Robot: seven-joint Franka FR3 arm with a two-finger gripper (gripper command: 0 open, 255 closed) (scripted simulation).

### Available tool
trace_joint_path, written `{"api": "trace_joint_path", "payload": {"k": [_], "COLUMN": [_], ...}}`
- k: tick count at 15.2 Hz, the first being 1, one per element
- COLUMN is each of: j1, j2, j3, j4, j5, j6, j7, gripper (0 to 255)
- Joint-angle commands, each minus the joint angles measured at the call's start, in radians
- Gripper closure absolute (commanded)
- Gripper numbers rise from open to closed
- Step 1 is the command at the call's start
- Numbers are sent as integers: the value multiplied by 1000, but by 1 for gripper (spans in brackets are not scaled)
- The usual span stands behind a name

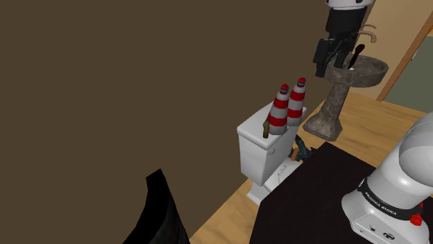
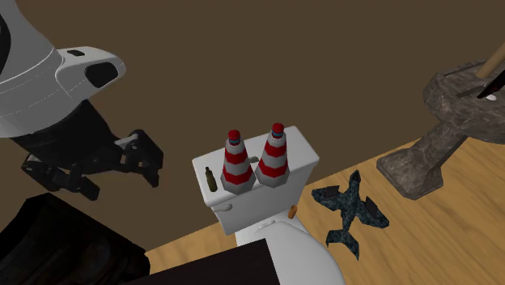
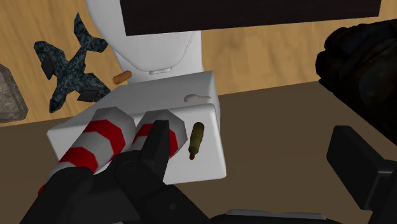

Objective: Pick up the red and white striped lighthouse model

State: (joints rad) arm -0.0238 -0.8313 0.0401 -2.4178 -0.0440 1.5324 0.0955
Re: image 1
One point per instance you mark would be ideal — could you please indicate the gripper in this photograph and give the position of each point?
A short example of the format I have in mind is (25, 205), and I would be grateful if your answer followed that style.
(345, 23)

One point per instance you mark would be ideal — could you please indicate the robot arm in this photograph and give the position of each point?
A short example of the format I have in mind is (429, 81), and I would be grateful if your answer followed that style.
(389, 189)

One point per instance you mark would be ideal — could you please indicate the black brush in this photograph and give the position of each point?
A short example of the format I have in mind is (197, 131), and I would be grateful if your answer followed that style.
(357, 54)

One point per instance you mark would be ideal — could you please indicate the red white striped cone bottle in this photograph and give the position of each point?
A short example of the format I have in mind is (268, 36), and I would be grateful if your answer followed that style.
(279, 113)
(296, 104)

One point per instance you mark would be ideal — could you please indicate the dark teal figure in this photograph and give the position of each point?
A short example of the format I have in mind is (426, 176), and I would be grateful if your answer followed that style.
(304, 150)

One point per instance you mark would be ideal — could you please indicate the small olive bottle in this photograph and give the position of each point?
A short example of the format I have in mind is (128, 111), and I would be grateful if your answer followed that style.
(266, 130)

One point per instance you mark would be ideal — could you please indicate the small orange cylinder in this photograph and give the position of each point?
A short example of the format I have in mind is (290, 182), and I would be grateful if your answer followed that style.
(295, 154)

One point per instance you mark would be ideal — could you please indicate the white toilet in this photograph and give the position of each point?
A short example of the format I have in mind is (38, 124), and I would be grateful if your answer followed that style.
(257, 159)

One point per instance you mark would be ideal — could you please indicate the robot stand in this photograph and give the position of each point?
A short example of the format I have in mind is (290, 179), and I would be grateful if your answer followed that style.
(314, 199)

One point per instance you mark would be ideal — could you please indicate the black curved furniture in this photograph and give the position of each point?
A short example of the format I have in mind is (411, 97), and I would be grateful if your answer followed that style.
(162, 216)

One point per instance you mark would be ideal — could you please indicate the grey stone pedestal sink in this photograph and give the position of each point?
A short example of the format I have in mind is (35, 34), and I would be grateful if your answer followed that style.
(333, 108)

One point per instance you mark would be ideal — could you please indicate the wooden door frame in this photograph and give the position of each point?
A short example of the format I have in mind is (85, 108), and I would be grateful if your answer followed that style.
(402, 60)

